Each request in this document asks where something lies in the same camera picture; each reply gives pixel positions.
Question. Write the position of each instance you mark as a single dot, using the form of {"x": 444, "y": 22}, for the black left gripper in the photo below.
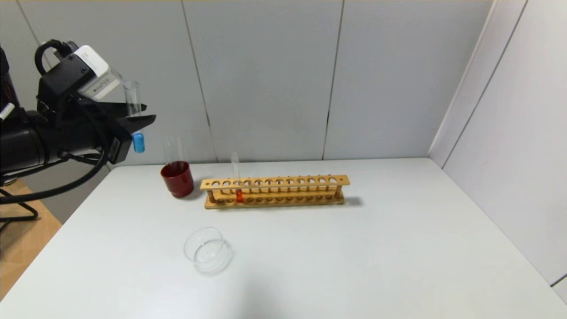
{"x": 116, "y": 149}

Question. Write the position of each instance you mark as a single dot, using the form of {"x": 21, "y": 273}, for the test tube with blue pigment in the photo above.
{"x": 138, "y": 144}

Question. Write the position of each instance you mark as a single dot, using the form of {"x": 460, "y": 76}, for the test tube with red pigment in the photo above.
{"x": 239, "y": 196}

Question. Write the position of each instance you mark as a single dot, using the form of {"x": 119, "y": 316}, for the empty clear test tube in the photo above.
{"x": 178, "y": 150}
{"x": 168, "y": 150}

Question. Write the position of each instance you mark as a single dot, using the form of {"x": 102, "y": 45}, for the wooden test tube rack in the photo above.
{"x": 274, "y": 181}

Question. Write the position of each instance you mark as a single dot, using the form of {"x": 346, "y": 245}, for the dark red plastic cup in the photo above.
{"x": 178, "y": 181}

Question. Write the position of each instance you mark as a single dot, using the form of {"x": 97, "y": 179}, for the black metal stand leg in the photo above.
{"x": 22, "y": 217}

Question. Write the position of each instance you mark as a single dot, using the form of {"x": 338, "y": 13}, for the clear glass beaker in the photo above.
{"x": 208, "y": 254}

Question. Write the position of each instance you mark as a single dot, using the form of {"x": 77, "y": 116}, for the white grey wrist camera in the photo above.
{"x": 95, "y": 66}

